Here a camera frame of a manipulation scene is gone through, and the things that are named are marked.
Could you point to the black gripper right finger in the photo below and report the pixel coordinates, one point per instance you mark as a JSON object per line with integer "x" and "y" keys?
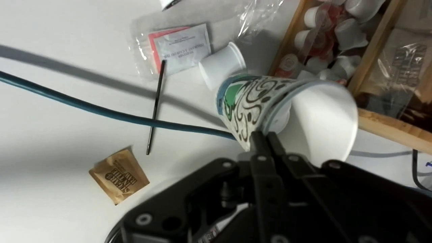
{"x": 341, "y": 202}

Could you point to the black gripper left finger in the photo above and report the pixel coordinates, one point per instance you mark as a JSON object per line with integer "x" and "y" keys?
{"x": 202, "y": 202}

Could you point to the brown sugar packet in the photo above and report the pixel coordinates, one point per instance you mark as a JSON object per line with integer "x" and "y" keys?
{"x": 118, "y": 175}

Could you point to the wooden condiment organizer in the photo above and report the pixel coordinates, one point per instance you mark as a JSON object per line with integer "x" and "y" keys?
{"x": 391, "y": 128}

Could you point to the black stir stick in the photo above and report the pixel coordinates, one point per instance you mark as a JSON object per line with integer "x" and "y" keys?
{"x": 155, "y": 108}

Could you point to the red white creamer cup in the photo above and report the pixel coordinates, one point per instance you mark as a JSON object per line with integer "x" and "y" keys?
{"x": 361, "y": 7}
{"x": 306, "y": 40}
{"x": 287, "y": 65}
{"x": 316, "y": 18}
{"x": 349, "y": 32}
{"x": 344, "y": 66}

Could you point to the crinkled clear plastic packet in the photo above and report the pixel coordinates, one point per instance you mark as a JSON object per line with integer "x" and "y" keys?
{"x": 405, "y": 62}

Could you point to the small plastic bag with card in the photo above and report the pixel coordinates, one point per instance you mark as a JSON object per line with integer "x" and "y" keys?
{"x": 183, "y": 45}

